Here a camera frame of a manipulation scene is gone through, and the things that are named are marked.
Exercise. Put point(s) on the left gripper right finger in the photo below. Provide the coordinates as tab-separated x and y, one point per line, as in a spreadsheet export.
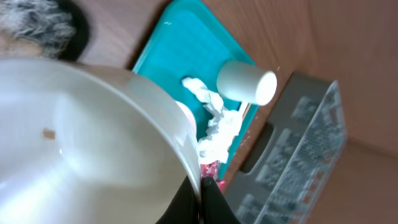
214	207

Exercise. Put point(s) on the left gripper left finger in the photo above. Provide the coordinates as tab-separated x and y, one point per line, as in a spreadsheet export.
183	208

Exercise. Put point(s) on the white bowl with food scraps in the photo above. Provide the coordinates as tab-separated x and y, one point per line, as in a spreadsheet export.
83	144

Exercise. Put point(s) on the grey dishwasher rack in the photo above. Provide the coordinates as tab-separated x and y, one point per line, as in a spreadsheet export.
282	176

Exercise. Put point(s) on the red snack wrapper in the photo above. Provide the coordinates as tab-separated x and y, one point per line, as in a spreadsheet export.
212	170

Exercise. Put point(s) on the crumpled white napkin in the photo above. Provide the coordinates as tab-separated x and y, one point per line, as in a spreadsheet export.
222	128

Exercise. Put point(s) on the wooden chopstick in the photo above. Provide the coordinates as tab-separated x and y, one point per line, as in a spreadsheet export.
243	108

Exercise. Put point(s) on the white plastic cup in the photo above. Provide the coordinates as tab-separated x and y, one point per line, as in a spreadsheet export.
246	83

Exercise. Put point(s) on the teal serving tray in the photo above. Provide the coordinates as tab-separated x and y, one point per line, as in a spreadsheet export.
188	41

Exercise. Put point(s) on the spilled rice and scraps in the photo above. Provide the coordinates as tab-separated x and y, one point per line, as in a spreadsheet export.
34	28

